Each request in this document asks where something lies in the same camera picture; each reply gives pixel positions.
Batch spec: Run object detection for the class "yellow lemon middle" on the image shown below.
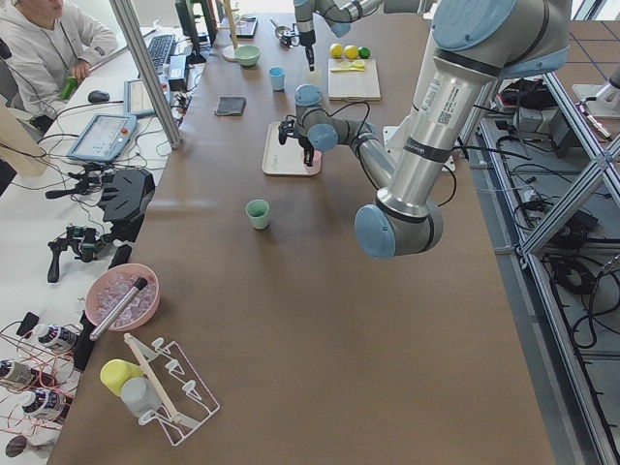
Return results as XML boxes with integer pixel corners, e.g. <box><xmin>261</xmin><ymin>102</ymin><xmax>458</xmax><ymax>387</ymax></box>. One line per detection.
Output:
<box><xmin>343</xmin><ymin>45</ymin><xmax>359</xmax><ymax>60</ymax></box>

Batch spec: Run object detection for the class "pink bowl with ice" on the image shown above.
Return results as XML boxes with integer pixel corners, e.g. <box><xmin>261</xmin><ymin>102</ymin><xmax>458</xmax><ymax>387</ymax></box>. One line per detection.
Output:
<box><xmin>84</xmin><ymin>263</ymin><xmax>162</xmax><ymax>332</ymax></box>

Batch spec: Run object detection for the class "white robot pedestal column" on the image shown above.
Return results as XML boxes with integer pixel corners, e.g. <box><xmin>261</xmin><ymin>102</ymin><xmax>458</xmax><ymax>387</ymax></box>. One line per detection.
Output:
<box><xmin>382</xmin><ymin>34</ymin><xmax>437</xmax><ymax>163</ymax></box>

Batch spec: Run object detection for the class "blue teach pendant tablet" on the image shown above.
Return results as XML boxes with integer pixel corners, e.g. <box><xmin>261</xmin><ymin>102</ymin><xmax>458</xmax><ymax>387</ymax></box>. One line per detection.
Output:
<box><xmin>67</xmin><ymin>114</ymin><xmax>137</xmax><ymax>163</ymax></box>

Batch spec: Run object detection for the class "white wire cup rack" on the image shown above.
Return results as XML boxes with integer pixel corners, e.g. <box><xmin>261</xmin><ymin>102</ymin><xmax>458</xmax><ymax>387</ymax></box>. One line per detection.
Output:
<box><xmin>124</xmin><ymin>332</ymin><xmax>221</xmax><ymax>447</ymax></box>

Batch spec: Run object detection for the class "wooden cup tree stand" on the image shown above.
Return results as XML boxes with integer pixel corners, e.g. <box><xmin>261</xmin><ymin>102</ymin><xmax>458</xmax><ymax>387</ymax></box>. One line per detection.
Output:
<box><xmin>217</xmin><ymin>0</ymin><xmax>238</xmax><ymax>63</ymax></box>

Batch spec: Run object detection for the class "pink plastic cup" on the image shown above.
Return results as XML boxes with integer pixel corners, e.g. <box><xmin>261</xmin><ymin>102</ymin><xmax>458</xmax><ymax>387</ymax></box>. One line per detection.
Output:
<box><xmin>307</xmin><ymin>150</ymin><xmax>322</xmax><ymax>169</ymax></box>

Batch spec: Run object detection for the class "black keyboard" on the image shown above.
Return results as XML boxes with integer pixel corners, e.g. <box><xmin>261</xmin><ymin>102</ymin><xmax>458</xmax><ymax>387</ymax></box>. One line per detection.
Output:
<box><xmin>147</xmin><ymin>34</ymin><xmax>176</xmax><ymax>74</ymax></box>

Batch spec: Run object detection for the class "dark grey cloth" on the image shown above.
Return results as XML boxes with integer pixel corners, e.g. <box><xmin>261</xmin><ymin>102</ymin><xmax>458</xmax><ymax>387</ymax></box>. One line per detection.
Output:
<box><xmin>215</xmin><ymin>96</ymin><xmax>246</xmax><ymax>116</ymax></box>

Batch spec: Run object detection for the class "yellow cup on rack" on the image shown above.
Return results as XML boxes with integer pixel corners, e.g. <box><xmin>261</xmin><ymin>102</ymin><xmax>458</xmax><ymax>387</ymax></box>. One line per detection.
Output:
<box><xmin>100</xmin><ymin>358</ymin><xmax>143</xmax><ymax>396</ymax></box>

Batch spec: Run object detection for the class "yellow lemon left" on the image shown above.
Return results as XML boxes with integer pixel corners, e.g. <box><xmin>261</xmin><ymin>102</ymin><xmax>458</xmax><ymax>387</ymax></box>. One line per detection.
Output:
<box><xmin>329</xmin><ymin>43</ymin><xmax>344</xmax><ymax>59</ymax></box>

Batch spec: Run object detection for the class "aluminium frame post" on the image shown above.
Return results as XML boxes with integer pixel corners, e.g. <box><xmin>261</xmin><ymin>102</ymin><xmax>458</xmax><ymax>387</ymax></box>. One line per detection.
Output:
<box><xmin>109</xmin><ymin>0</ymin><xmax>182</xmax><ymax>149</ymax></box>

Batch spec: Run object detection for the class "seated person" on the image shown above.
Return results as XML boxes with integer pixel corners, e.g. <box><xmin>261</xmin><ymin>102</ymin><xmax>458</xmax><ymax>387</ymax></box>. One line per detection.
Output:
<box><xmin>1</xmin><ymin>1</ymin><xmax>117</xmax><ymax>121</ymax></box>

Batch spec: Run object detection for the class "green bowl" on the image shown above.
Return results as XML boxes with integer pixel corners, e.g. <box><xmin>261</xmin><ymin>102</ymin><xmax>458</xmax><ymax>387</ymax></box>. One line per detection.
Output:
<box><xmin>234</xmin><ymin>45</ymin><xmax>261</xmax><ymax>67</ymax></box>

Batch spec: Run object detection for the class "wooden cutting board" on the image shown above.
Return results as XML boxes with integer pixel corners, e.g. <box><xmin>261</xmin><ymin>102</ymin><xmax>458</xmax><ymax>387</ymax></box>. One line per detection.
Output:
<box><xmin>327</xmin><ymin>58</ymin><xmax>381</xmax><ymax>101</ymax></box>

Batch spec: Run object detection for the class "green plastic cup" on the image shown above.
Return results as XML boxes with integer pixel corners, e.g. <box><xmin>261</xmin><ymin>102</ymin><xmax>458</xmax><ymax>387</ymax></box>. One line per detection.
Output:
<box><xmin>245</xmin><ymin>199</ymin><xmax>270</xmax><ymax>231</ymax></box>

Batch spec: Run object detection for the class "yellow lemon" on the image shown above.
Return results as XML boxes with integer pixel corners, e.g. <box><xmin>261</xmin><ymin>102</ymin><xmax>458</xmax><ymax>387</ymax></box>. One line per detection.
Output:
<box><xmin>343</xmin><ymin>45</ymin><xmax>359</xmax><ymax>60</ymax></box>
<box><xmin>329</xmin><ymin>43</ymin><xmax>344</xmax><ymax>59</ymax></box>

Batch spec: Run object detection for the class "green lime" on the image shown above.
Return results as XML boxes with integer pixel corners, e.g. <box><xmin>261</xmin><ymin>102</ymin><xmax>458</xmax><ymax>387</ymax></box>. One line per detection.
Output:
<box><xmin>357</xmin><ymin>46</ymin><xmax>371</xmax><ymax>59</ymax></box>

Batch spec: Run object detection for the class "cream plastic cup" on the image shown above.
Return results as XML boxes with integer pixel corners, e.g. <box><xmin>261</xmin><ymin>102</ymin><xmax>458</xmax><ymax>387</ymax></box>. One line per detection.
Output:
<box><xmin>304</xmin><ymin>67</ymin><xmax>322</xmax><ymax>89</ymax></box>

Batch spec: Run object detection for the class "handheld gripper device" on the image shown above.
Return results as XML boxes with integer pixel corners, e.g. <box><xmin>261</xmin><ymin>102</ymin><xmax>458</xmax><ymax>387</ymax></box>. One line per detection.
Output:
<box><xmin>46</xmin><ymin>225</ymin><xmax>113</xmax><ymax>283</ymax></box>

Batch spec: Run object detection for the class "blue plastic cup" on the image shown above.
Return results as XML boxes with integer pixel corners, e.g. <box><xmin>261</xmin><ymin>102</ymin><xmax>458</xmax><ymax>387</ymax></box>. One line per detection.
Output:
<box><xmin>268</xmin><ymin>67</ymin><xmax>286</xmax><ymax>91</ymax></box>

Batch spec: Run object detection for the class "metal scoop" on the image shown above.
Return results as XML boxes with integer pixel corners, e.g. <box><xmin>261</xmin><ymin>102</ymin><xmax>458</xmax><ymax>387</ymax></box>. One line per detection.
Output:
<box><xmin>270</xmin><ymin>18</ymin><xmax>296</xmax><ymax>47</ymax></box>

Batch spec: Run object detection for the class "grey cup on rack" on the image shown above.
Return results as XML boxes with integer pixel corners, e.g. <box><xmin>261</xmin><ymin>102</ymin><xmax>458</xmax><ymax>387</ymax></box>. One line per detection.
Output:
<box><xmin>120</xmin><ymin>377</ymin><xmax>163</xmax><ymax>418</ymax></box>

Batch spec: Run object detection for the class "cream plastic tray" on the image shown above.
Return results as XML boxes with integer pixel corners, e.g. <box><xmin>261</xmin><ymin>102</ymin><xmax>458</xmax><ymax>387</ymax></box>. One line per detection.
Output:
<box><xmin>262</xmin><ymin>122</ymin><xmax>322</xmax><ymax>176</ymax></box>

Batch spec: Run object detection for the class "black computer mouse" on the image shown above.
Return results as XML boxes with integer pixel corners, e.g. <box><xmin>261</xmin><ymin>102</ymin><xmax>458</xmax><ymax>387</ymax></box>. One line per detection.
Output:
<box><xmin>87</xmin><ymin>90</ymin><xmax>110</xmax><ymax>104</ymax></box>

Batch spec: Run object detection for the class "metal muddler tube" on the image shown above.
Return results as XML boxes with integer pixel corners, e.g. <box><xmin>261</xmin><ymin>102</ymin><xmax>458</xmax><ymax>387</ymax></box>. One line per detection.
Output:
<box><xmin>89</xmin><ymin>277</ymin><xmax>148</xmax><ymax>341</ymax></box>

